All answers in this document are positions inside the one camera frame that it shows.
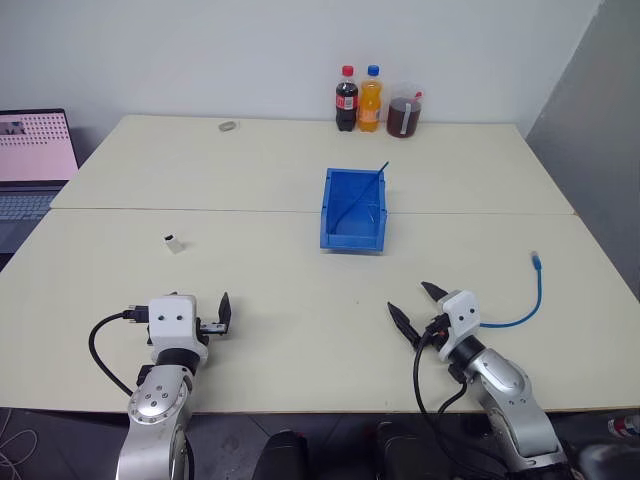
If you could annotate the red white blue can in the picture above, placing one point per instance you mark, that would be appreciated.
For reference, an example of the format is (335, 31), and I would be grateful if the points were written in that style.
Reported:
(625, 426)

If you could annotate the cola bottle red cap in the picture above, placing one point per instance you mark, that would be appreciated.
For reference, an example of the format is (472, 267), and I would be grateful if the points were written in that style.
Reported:
(346, 112)

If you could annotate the clear jug with dark liquid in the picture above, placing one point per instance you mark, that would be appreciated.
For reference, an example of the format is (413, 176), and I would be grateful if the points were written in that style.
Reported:
(404, 117)

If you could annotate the blue plastic storage bin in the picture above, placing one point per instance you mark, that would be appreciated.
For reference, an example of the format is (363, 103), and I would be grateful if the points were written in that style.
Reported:
(352, 242)

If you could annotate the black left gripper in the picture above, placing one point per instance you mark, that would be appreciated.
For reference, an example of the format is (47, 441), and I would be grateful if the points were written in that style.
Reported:
(215, 329)

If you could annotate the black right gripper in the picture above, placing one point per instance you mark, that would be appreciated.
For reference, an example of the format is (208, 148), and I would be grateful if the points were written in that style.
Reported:
(436, 332)

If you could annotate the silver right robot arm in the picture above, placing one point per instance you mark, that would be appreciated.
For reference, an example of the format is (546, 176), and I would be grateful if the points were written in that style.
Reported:
(505, 390)

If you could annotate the open laptop computer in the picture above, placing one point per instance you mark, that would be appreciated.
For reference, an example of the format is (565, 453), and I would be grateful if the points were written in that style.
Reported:
(30, 150)

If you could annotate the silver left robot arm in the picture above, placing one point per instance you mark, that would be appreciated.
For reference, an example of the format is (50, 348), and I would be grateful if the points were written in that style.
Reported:
(155, 400)

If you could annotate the small white adapter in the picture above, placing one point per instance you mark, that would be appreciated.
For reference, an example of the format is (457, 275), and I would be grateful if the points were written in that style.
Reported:
(175, 246)

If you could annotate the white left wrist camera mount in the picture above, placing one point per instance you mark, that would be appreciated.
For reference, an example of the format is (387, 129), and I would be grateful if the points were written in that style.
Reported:
(172, 325)

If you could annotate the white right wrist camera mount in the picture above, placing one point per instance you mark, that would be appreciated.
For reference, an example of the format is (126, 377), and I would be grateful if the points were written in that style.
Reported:
(462, 317)

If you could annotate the orange soda bottle blue cap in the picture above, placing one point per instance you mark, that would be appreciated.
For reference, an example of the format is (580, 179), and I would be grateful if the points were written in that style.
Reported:
(370, 107)

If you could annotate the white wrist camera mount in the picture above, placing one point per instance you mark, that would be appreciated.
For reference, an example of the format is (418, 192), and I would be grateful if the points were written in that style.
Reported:
(462, 317)
(172, 325)

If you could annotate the dark rounded shape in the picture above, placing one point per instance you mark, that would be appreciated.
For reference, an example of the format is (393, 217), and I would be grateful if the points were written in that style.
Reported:
(400, 450)
(280, 457)

